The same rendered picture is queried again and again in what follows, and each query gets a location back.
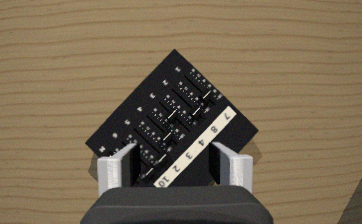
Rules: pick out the black lighting desk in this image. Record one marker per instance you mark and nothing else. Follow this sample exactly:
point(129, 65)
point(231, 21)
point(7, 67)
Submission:
point(149, 115)

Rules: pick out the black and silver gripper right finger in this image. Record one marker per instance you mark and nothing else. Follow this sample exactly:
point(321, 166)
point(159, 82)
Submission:
point(229, 168)

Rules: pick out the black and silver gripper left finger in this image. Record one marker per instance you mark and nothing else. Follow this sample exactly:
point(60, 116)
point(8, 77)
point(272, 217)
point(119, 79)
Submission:
point(120, 170)

